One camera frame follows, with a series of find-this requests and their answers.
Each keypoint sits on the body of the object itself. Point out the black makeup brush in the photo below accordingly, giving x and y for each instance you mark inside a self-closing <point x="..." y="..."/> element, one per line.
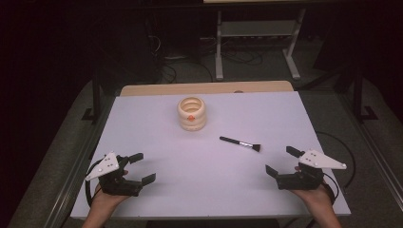
<point x="237" y="142"/>

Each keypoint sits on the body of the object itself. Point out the white metal desk frame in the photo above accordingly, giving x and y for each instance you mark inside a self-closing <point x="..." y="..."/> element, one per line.
<point x="256" y="28"/>

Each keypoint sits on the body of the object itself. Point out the person's left hand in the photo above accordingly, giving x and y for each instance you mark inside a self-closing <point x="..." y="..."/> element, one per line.
<point x="106" y="200"/>

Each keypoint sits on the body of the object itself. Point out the wooden table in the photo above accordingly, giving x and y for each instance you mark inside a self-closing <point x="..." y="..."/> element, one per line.
<point x="206" y="88"/>

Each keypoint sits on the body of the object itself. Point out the white board sheet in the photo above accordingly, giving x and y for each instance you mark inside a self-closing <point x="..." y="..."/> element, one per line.
<point x="196" y="190"/>

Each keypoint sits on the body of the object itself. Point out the aluminium rail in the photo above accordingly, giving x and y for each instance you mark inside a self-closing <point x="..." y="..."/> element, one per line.
<point x="380" y="161"/>
<point x="72" y="186"/>

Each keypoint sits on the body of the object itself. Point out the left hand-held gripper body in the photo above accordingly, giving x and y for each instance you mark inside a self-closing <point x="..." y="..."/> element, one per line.
<point x="112" y="186"/>

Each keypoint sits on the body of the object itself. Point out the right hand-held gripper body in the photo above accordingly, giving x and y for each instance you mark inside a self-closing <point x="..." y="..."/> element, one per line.
<point x="301" y="182"/>

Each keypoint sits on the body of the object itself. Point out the person's right hand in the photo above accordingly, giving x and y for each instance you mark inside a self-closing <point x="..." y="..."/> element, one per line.
<point x="316" y="197"/>

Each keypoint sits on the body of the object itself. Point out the black metal stand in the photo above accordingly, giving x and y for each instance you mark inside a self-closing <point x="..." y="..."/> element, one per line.
<point x="358" y="95"/>
<point x="96" y="95"/>

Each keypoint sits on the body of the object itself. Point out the cream ringed holder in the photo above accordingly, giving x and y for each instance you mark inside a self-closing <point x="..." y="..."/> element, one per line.
<point x="191" y="122"/>

